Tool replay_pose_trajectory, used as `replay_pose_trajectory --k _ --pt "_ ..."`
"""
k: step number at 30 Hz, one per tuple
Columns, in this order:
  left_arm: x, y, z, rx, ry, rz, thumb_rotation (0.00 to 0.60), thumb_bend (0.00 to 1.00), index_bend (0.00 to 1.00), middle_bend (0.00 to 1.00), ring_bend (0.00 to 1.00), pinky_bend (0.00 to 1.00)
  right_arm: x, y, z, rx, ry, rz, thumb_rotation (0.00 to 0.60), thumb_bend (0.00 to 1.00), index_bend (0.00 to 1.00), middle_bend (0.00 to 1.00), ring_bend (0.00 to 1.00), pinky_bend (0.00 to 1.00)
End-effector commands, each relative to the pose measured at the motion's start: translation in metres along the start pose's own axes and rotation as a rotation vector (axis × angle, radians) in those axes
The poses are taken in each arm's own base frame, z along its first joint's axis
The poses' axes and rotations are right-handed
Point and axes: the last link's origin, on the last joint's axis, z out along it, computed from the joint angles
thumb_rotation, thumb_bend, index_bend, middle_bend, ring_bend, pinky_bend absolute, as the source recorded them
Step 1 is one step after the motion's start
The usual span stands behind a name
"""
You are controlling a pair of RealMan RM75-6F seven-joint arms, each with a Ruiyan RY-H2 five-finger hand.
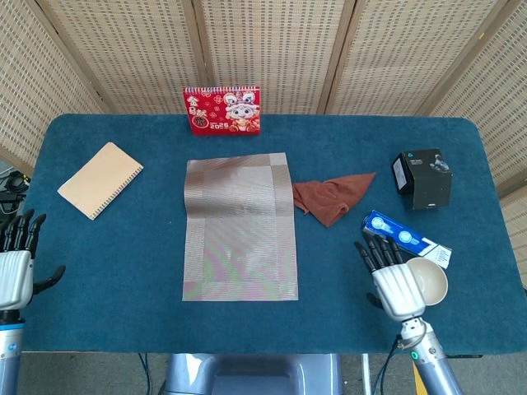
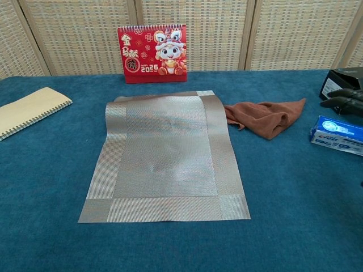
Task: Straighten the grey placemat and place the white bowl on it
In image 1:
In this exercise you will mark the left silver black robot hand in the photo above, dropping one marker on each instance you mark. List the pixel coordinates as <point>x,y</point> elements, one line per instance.
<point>14,280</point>

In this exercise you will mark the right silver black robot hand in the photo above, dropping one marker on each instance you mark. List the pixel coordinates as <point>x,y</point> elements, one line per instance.
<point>397,292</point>

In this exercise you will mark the cream round bowl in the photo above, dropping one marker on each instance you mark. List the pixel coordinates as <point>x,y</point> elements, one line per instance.
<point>432,282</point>

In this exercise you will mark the grey woven placemat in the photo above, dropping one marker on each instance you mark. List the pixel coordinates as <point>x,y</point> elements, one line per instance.
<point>243,230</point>

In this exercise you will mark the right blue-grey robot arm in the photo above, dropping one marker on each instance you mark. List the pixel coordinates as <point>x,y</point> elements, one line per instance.
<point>434,366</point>

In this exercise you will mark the blue toothpaste box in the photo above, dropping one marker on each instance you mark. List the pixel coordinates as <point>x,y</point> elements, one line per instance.
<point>405,236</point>

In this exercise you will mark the white table leg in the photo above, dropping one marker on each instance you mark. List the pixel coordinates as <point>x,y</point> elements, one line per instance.
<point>365,374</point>

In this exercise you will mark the blue felt table cover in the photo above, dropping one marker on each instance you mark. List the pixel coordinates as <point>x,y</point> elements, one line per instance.
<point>123,288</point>

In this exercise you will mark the black cardboard box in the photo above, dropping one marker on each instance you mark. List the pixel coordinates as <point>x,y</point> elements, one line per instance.
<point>430,183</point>

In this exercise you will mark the brown cloth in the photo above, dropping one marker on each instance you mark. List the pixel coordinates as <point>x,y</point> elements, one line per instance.
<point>333,195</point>

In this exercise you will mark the kraft spiral notebook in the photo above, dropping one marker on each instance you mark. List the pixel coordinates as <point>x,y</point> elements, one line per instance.
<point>101,179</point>

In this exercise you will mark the blue-grey robot torso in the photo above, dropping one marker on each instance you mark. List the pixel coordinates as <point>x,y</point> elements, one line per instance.
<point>255,376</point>

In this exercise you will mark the red desk calendar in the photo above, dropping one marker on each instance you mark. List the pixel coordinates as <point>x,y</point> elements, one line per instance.
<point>222,111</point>

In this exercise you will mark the woven bamboo folding screen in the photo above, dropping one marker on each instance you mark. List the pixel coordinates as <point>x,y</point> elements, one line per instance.
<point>267,41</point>

